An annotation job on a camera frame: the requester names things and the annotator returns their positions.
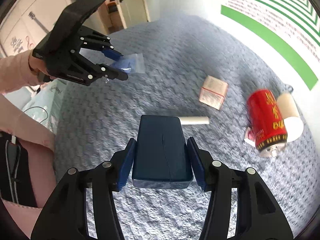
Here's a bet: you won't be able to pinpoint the beige paper cup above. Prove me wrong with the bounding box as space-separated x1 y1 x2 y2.
277 93 304 142

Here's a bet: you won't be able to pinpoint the dark blue rectangular box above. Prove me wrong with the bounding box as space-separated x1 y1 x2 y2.
132 115 193 189

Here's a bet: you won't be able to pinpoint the light blue bedsheet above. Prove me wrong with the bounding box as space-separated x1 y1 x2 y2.
4 79 67 133

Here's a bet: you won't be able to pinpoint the beige packet red band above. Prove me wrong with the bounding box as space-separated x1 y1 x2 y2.
199 75 228 110

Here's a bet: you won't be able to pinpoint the clear plastic bag blue contents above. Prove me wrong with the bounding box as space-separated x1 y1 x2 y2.
107 54 146 81

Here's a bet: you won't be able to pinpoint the black waist bag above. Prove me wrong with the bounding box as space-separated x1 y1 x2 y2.
0 132 37 207

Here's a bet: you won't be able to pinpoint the green white wall poster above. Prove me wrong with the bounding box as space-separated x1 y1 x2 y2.
221 0 319 89

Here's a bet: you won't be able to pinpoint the white wardrobe with stickers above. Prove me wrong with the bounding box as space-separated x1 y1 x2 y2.
1 0 74 57

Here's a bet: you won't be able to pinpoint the white door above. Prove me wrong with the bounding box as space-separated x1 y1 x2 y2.
116 0 149 29

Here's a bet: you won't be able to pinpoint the small pink wrapper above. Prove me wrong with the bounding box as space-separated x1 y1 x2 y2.
244 127 255 147

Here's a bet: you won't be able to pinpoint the pink sleeved left forearm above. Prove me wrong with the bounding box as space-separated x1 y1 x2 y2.
0 50 48 94

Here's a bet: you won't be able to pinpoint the white paper tube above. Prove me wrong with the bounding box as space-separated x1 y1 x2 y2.
178 116 209 125

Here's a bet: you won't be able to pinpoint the red tin can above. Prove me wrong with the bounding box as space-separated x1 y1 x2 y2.
247 89 287 157

